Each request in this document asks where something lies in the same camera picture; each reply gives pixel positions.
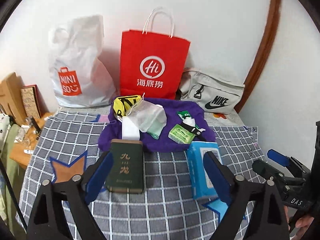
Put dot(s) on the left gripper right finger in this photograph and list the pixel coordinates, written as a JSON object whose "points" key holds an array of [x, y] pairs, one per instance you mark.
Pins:
{"points": [[268, 219]]}

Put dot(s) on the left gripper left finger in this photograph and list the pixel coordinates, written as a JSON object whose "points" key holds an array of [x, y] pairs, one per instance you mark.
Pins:
{"points": [[47, 219]]}

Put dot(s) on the dark green tin box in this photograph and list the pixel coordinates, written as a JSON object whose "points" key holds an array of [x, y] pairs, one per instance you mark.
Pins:
{"points": [[126, 175]]}

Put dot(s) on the blue tissue pack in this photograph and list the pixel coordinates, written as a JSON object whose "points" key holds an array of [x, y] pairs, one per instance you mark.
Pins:
{"points": [[201, 186]]}

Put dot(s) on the white sponge block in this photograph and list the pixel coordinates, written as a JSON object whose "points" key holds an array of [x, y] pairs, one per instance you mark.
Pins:
{"points": [[129, 130]]}

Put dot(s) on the green snack packet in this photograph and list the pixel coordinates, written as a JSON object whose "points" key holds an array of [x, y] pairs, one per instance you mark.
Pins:
{"points": [[180, 135]]}

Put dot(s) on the yellow black pouch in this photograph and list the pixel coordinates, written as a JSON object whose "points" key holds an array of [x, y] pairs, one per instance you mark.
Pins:
{"points": [[122, 104]]}

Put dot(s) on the white mesh drawstring bag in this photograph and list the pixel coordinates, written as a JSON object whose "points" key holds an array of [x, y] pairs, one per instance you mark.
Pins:
{"points": [[144, 113]]}

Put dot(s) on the right hand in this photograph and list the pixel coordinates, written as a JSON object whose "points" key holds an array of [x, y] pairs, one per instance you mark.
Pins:
{"points": [[302, 225]]}

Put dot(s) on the orange felt star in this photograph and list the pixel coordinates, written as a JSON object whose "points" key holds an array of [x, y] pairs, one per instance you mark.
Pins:
{"points": [[64, 171]]}

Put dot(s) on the wooden side table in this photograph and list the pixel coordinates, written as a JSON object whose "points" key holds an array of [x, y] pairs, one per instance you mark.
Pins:
{"points": [[22, 151]]}

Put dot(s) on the grey checkered bed sheet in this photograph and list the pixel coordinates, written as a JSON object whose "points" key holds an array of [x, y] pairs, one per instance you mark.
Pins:
{"points": [[166, 209]]}

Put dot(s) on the patterned book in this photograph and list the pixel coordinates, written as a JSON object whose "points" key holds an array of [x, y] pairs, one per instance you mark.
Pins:
{"points": [[30, 101]]}

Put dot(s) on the beige Nike waist bag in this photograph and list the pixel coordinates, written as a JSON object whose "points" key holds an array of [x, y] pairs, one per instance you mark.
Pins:
{"points": [[213, 91]]}

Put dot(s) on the purple fleece towel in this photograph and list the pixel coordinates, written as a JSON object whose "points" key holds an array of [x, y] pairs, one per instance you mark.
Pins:
{"points": [[163, 145]]}

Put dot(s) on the wooden headboard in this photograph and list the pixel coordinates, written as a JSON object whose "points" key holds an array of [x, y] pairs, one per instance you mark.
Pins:
{"points": [[11, 99]]}

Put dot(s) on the white Miniso plastic bag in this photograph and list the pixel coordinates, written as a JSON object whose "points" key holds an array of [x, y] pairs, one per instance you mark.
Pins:
{"points": [[79, 78]]}

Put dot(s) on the red Haidilao paper bag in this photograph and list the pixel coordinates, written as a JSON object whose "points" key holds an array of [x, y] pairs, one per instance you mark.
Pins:
{"points": [[152, 64]]}

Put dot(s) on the wooden door frame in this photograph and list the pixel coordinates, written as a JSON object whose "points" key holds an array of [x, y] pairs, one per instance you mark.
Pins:
{"points": [[262, 53]]}

